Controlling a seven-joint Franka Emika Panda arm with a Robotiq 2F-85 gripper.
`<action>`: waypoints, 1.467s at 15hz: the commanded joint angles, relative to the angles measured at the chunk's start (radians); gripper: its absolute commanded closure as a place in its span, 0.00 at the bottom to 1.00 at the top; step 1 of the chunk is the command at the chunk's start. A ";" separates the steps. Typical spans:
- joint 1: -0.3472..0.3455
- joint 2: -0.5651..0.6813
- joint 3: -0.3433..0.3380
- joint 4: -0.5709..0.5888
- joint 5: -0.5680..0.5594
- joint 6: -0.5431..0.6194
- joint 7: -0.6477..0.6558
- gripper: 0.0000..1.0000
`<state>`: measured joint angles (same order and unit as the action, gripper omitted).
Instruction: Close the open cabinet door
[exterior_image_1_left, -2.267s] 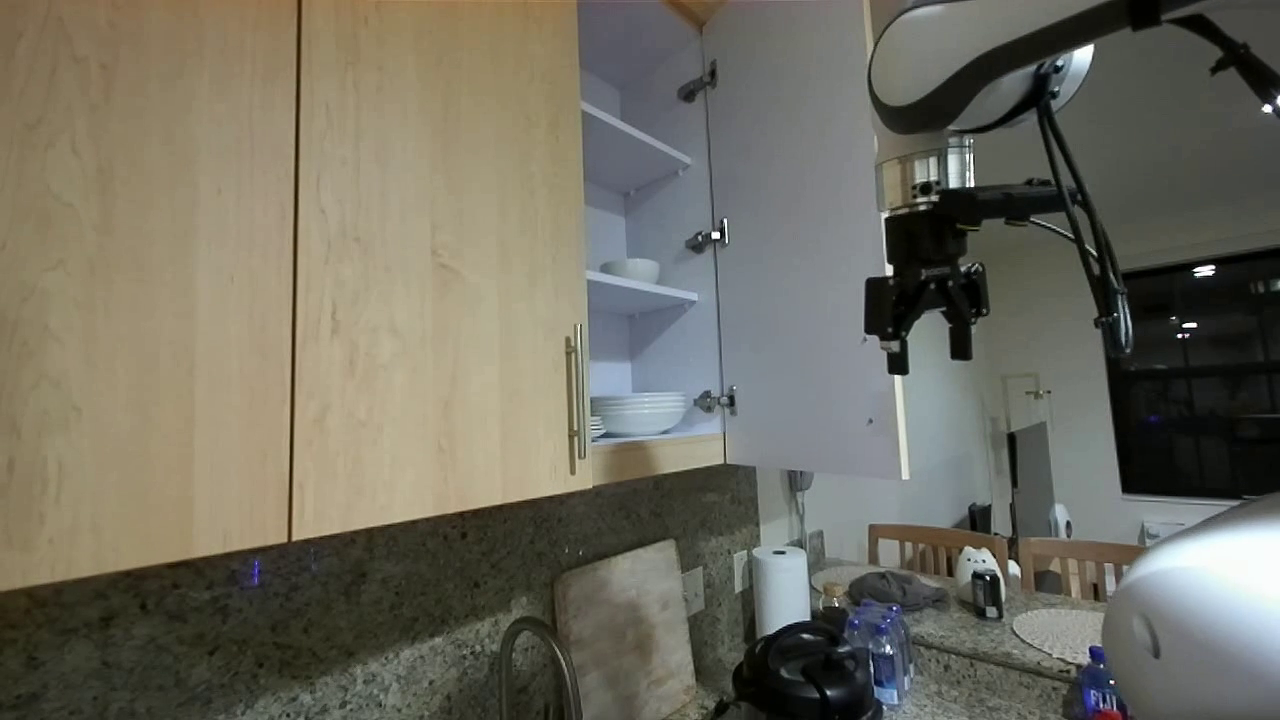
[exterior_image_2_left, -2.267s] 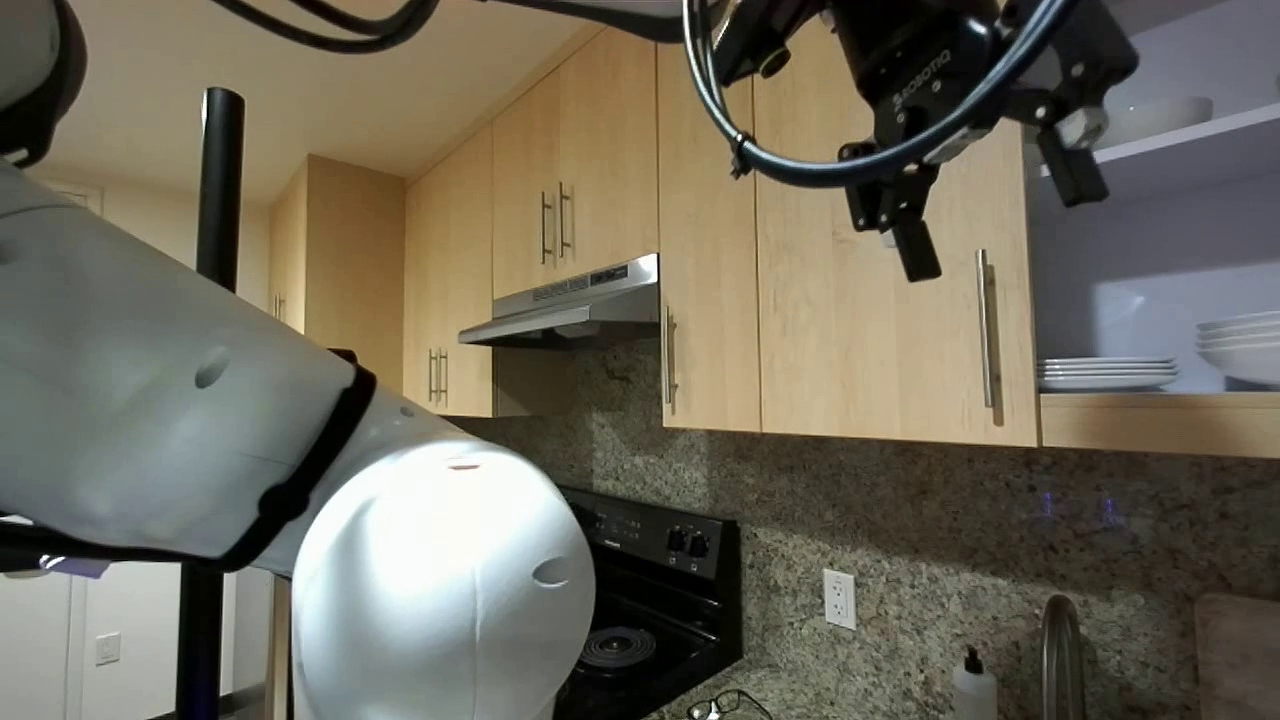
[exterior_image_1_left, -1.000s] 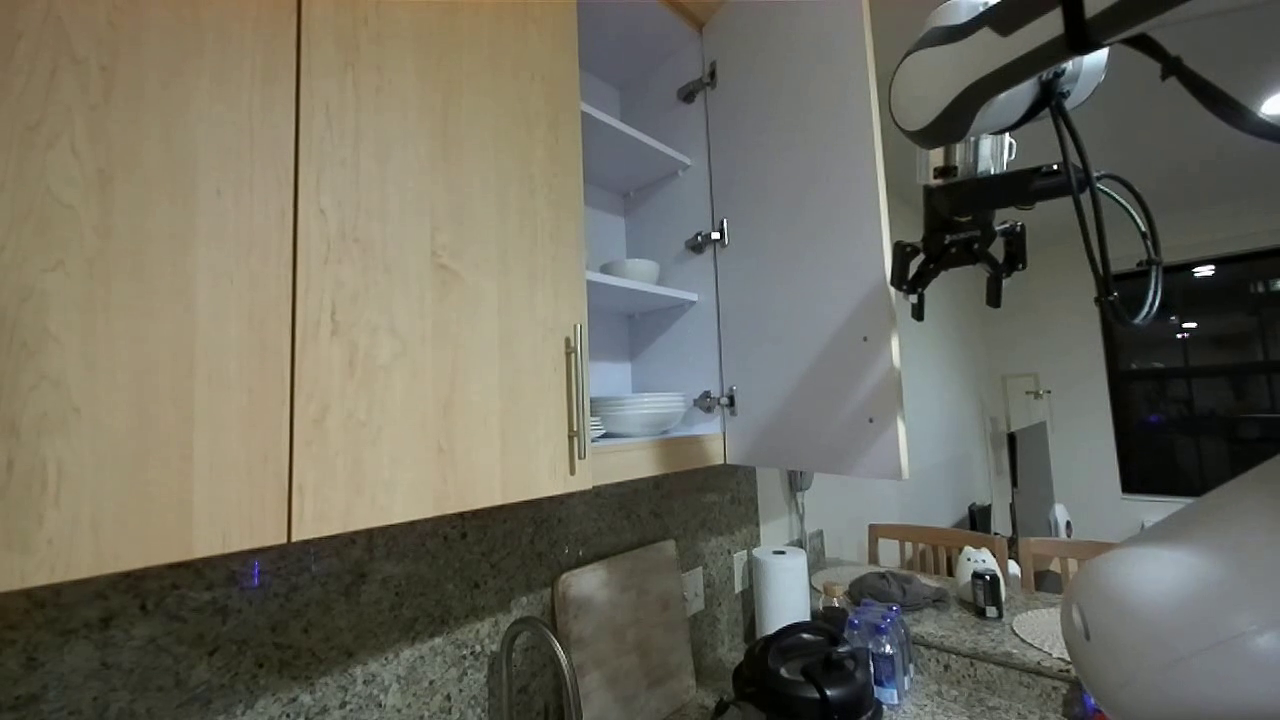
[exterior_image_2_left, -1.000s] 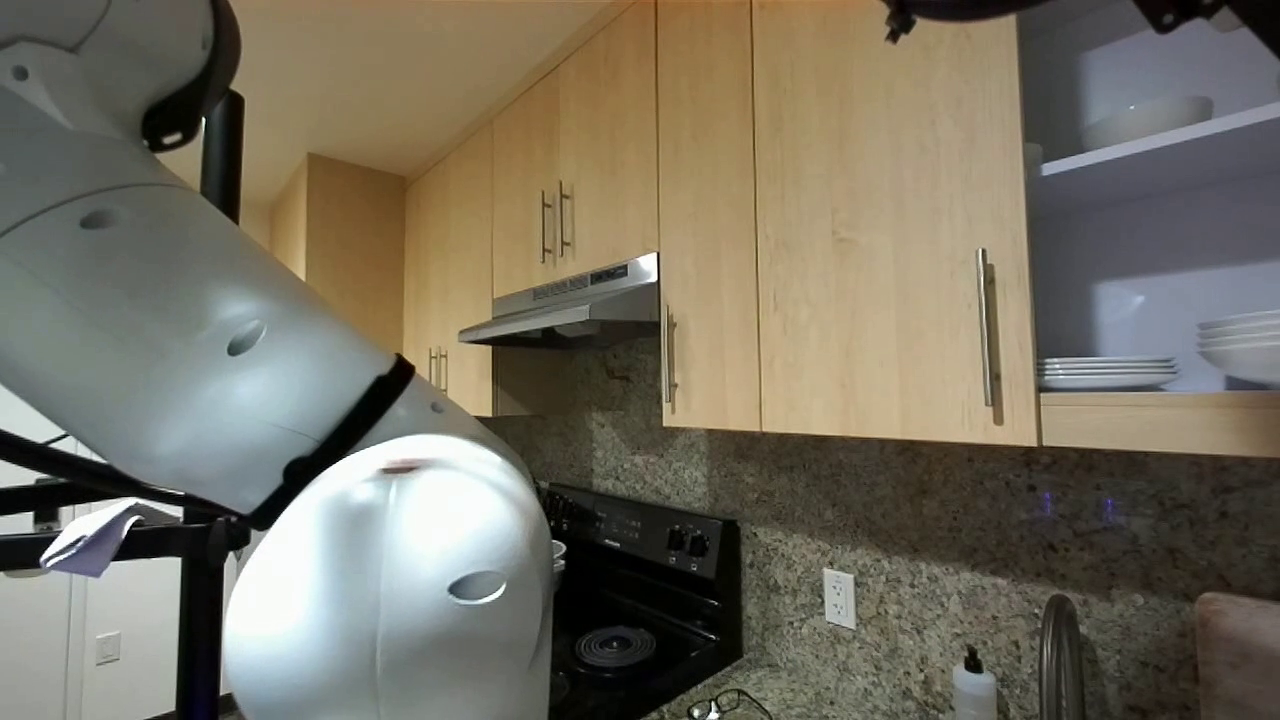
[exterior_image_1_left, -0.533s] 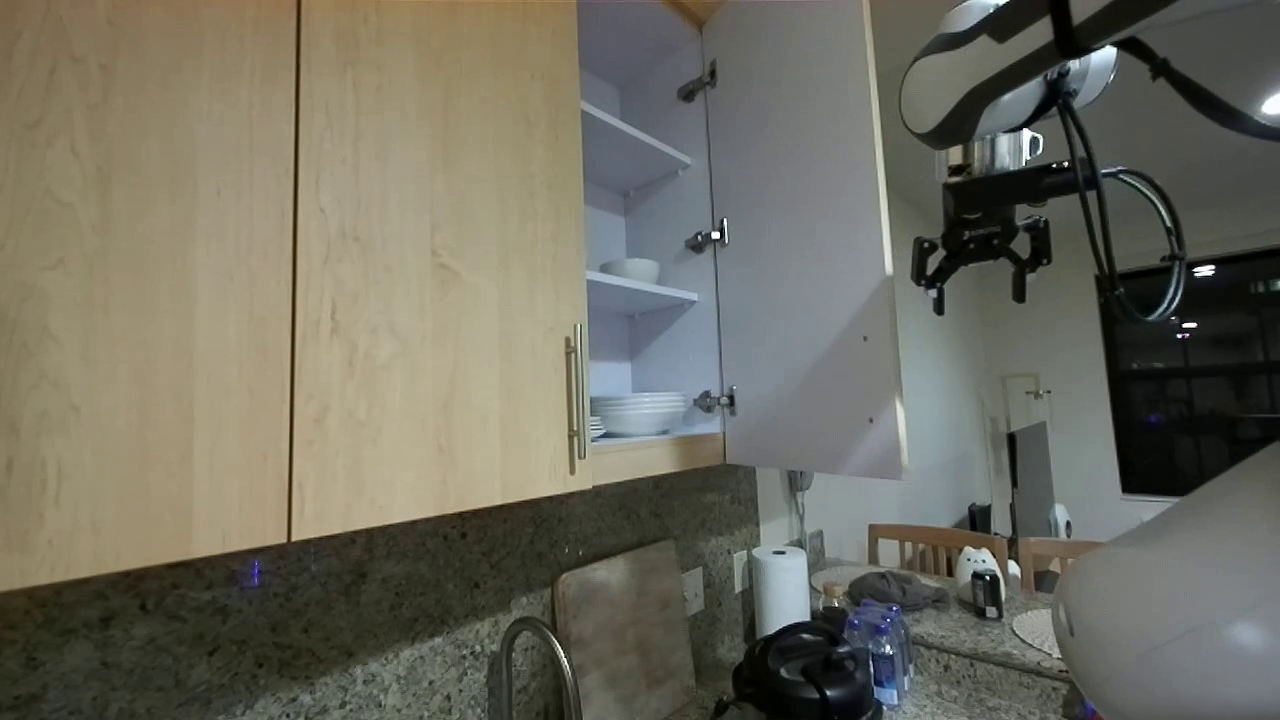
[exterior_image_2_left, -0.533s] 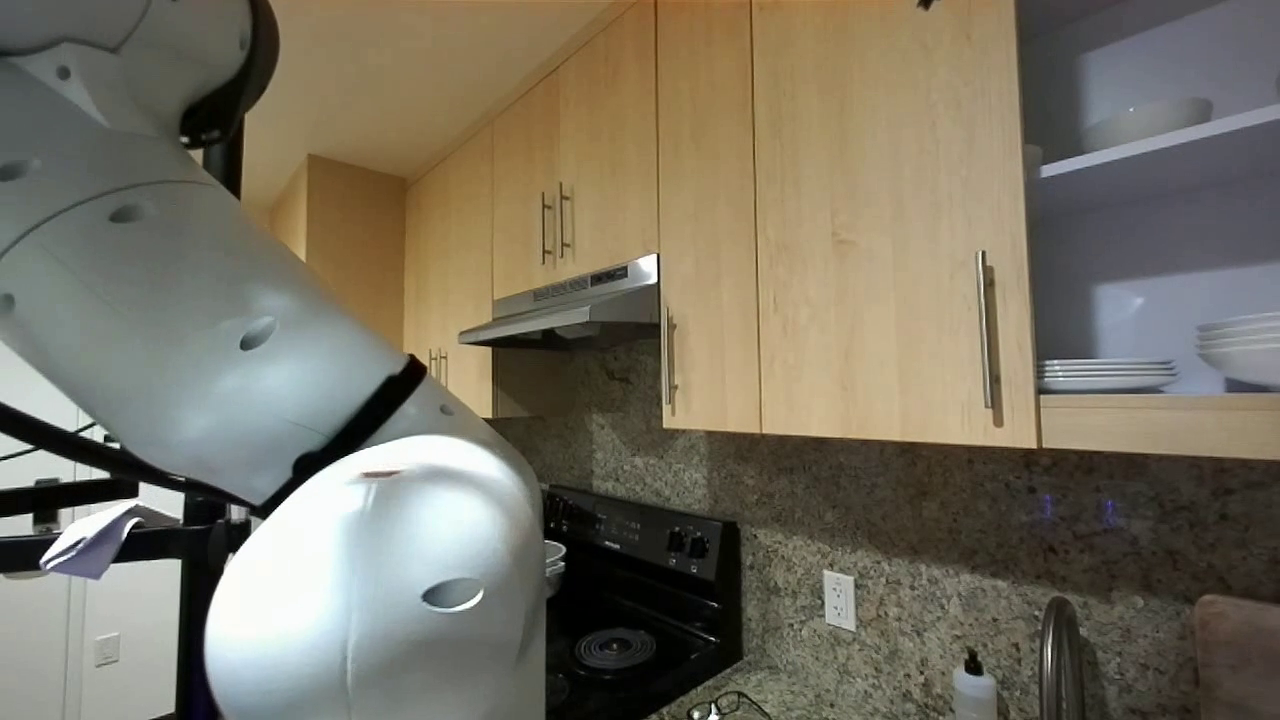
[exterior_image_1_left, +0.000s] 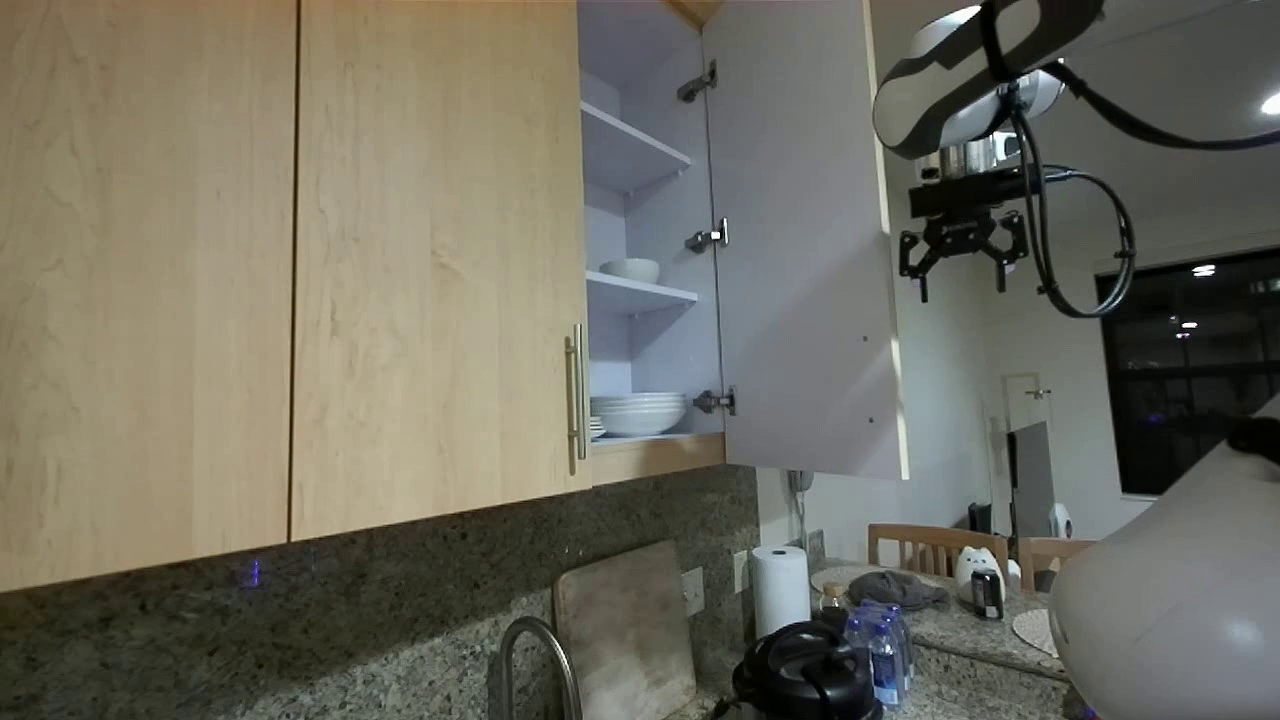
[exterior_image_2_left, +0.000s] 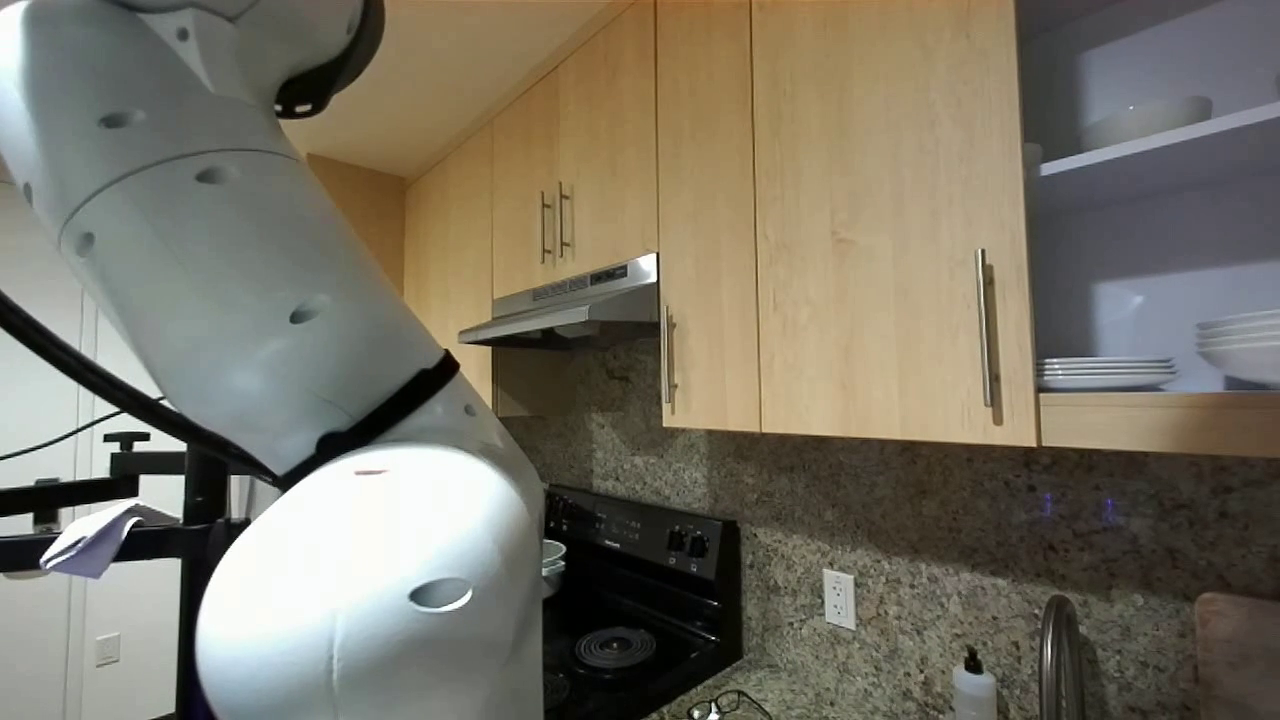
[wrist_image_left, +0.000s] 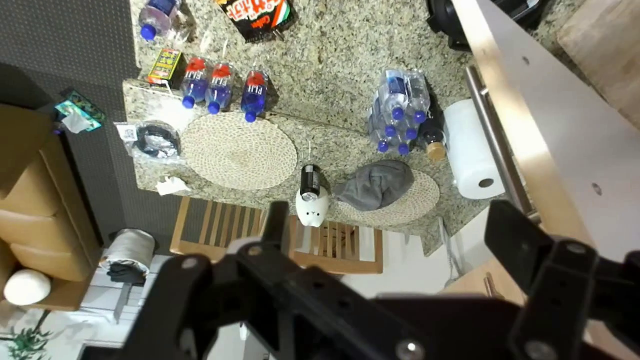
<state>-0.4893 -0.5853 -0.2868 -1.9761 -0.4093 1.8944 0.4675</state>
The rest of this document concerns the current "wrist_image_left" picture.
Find metal bar cabinet handle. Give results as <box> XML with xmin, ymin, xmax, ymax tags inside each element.
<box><xmin>463</xmin><ymin>63</ymin><xmax>544</xmax><ymax>225</ymax></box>

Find wooden slatted chair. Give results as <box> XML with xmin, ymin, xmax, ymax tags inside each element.
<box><xmin>285</xmin><ymin>215</ymin><xmax>385</xmax><ymax>277</ymax></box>
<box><xmin>167</xmin><ymin>194</ymin><xmax>272</xmax><ymax>262</ymax></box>

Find wooden cabinet door white inside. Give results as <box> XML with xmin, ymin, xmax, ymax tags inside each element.
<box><xmin>449</xmin><ymin>0</ymin><xmax>640</xmax><ymax>264</ymax></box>

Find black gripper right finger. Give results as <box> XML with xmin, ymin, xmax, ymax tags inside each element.
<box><xmin>482</xmin><ymin>199</ymin><xmax>640</xmax><ymax>360</ymax></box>

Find pack of water bottles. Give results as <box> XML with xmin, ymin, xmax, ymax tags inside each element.
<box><xmin>366</xmin><ymin>66</ymin><xmax>435</xmax><ymax>161</ymax></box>

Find white paper towel roll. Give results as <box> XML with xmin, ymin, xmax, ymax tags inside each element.
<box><xmin>441</xmin><ymin>99</ymin><xmax>508</xmax><ymax>203</ymax></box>

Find green white small package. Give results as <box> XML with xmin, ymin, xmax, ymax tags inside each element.
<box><xmin>52</xmin><ymin>86</ymin><xmax>108</xmax><ymax>136</ymax></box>

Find large round woven placemat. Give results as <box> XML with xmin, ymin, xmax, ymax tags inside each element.
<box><xmin>178</xmin><ymin>112</ymin><xmax>300</xmax><ymax>197</ymax></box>

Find black white small bottle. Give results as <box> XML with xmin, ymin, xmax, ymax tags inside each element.
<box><xmin>294</xmin><ymin>163</ymin><xmax>332</xmax><ymax>230</ymax></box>

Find white round object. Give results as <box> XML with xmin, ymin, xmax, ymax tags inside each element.
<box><xmin>1</xmin><ymin>267</ymin><xmax>53</xmax><ymax>310</ymax></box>

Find yellow green small box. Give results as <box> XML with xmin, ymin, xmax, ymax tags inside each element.
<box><xmin>145</xmin><ymin>47</ymin><xmax>188</xmax><ymax>90</ymax></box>

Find black round appliance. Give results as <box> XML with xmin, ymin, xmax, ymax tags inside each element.
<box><xmin>424</xmin><ymin>0</ymin><xmax>556</xmax><ymax>55</ymax></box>

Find clear bottle blue cap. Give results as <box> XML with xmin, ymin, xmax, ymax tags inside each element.
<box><xmin>135</xmin><ymin>0</ymin><xmax>184</xmax><ymax>44</ymax></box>

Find crumpled white tissue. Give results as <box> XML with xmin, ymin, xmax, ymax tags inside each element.
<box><xmin>154</xmin><ymin>173</ymin><xmax>194</xmax><ymax>200</ymax></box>

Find oval woven placemat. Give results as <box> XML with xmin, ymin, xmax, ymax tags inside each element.
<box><xmin>330</xmin><ymin>168</ymin><xmax>441</xmax><ymax>230</ymax></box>

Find silver can with black tool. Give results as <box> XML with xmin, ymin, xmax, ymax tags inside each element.
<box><xmin>97</xmin><ymin>227</ymin><xmax>160</xmax><ymax>325</ymax></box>

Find black orange snack bag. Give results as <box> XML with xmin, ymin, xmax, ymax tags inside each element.
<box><xmin>213</xmin><ymin>0</ymin><xmax>297</xmax><ymax>44</ymax></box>

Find green plant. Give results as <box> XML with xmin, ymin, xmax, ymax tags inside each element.
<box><xmin>0</xmin><ymin>310</ymin><xmax>53</xmax><ymax>360</ymax></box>

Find light wooden cutting board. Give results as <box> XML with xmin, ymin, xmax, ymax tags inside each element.
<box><xmin>554</xmin><ymin>0</ymin><xmax>640</xmax><ymax>130</ymax></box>

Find red label blue cap bottle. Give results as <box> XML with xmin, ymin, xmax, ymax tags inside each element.
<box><xmin>203</xmin><ymin>61</ymin><xmax>236</xmax><ymax>118</ymax></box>
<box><xmin>239</xmin><ymin>66</ymin><xmax>272</xmax><ymax>125</ymax></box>
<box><xmin>179</xmin><ymin>55</ymin><xmax>209</xmax><ymax>112</ymax></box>

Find brown cardboard boxes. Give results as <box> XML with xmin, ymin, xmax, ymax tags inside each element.
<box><xmin>0</xmin><ymin>102</ymin><xmax>103</xmax><ymax>312</ymax></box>

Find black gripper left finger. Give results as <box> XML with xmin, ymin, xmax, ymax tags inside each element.
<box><xmin>78</xmin><ymin>199</ymin><xmax>429</xmax><ymax>360</ymax></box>

